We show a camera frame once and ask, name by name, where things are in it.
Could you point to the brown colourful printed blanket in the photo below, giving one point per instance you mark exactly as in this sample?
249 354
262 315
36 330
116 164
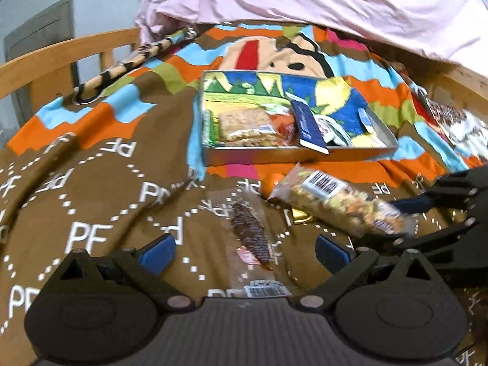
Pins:
114 183

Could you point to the white red snack packet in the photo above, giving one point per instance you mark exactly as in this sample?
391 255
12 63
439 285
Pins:
329 129

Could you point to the clear nut mix packet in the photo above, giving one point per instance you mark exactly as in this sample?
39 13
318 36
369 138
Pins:
335 202

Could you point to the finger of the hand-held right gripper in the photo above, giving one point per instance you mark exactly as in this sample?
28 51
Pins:
438 236
415 204

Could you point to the small blue white packet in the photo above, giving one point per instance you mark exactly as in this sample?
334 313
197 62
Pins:
366 122

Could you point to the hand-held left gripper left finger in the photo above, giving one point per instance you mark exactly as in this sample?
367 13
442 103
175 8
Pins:
156 254

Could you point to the wooden bed frame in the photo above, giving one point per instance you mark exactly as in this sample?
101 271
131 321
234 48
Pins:
57 51

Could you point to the clear cracker snack packet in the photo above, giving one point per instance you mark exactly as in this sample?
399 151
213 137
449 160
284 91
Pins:
244 124

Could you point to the colourful printed box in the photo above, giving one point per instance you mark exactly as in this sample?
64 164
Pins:
267 156

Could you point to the gold foil wrapper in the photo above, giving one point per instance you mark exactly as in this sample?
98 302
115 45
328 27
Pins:
301 217

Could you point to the dark blue snack packet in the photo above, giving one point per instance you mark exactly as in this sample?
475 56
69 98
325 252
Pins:
308 125

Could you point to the pink bed sheet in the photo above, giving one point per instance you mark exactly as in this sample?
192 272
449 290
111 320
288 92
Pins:
305 0

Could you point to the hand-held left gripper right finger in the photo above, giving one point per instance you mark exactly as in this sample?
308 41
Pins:
333 254

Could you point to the clear chocolate bar packet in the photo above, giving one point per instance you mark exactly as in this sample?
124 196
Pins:
253 232

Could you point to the grey door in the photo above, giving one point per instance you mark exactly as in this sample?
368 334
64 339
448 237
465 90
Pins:
38 34

